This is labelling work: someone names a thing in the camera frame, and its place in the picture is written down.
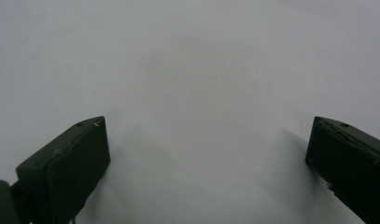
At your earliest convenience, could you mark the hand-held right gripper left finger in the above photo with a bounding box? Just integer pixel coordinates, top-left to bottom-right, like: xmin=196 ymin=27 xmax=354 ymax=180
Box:
xmin=15 ymin=115 xmax=112 ymax=224

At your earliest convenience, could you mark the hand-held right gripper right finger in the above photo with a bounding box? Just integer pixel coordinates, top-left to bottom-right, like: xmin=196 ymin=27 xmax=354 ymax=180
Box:
xmin=304 ymin=116 xmax=380 ymax=224

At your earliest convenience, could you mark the white table mat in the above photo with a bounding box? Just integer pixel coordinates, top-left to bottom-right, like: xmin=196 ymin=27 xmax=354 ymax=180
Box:
xmin=0 ymin=0 xmax=380 ymax=224

